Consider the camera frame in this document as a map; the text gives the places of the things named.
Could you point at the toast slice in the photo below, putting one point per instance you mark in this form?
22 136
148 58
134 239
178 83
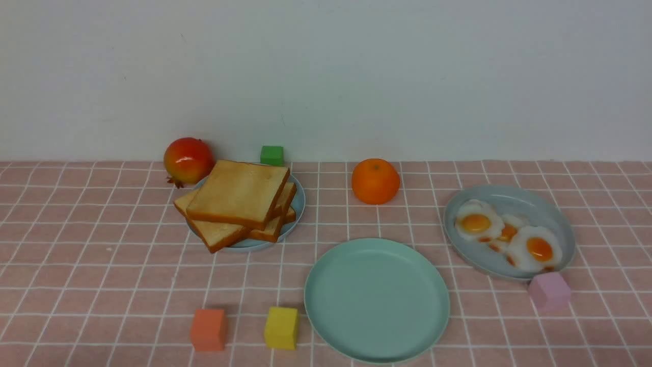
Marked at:
272 231
214 235
284 201
239 193

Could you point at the fried egg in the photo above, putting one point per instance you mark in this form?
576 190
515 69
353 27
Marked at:
534 249
512 225
478 221

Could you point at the orange fruit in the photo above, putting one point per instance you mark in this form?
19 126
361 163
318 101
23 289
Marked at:
375 181

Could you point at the green cube block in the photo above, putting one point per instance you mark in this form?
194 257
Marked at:
272 155

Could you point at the blue bread plate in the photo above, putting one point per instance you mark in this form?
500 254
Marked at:
298 204

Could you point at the green centre plate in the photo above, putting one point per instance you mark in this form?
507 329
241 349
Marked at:
377 301

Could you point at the red pomegranate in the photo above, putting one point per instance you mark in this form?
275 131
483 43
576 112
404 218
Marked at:
187 161

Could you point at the yellow cube block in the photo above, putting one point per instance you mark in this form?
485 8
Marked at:
281 328

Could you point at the grey egg plate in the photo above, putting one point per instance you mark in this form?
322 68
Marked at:
515 201

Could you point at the orange cube block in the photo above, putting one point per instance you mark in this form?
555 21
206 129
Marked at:
209 330

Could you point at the pink checkered tablecloth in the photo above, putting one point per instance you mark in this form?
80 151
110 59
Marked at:
99 268

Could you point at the pink cube block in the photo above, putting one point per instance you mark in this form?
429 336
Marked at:
549 291

